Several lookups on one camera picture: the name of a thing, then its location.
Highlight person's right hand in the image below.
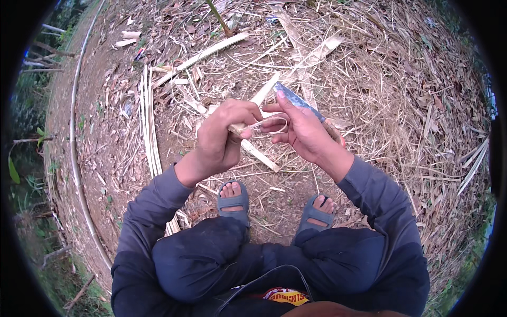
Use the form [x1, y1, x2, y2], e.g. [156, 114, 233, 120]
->
[260, 90, 345, 164]

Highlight person's left hand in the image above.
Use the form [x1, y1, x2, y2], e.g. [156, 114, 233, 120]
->
[197, 99, 264, 172]

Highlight steel knife with wooden handle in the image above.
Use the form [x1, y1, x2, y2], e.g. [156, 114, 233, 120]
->
[273, 82, 348, 150]

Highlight pale split bamboo stick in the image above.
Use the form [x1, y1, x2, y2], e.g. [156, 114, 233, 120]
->
[229, 72, 281, 136]

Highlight curled thin bamboo shaving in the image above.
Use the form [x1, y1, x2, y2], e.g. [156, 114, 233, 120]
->
[249, 115, 289, 136]

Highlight short pale bamboo piece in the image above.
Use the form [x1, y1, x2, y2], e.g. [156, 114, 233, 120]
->
[240, 139, 280, 173]

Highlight bundle of thin bamboo strips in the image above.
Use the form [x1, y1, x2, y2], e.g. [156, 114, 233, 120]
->
[139, 64, 182, 237]

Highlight wide dry bamboo sheath strips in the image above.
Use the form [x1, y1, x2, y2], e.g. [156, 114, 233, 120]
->
[273, 5, 346, 111]

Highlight long split bamboo slat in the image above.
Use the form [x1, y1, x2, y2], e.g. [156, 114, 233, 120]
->
[152, 32, 250, 89]

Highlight green bamboo stalk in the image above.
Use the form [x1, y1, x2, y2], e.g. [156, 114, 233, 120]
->
[205, 0, 235, 38]

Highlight person's legs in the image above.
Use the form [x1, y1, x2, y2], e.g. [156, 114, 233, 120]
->
[152, 180, 386, 306]

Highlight pale bamboo sheath pieces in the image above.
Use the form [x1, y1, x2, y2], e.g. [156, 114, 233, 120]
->
[113, 30, 142, 49]

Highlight long curved bamboo pole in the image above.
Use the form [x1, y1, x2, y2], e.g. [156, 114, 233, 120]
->
[69, 0, 114, 271]

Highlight yellow red printed packet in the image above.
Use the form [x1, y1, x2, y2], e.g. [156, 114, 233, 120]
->
[262, 287, 310, 307]

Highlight person's body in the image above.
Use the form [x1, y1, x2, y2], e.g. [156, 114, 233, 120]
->
[111, 234, 431, 317]

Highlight loose pale bamboo strips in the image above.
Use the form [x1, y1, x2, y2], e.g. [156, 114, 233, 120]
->
[456, 137, 491, 197]

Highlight bare grey branches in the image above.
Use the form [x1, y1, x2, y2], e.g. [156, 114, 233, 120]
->
[22, 23, 77, 75]

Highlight fallen brown branch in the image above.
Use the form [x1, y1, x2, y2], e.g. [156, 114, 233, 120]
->
[63, 273, 96, 310]

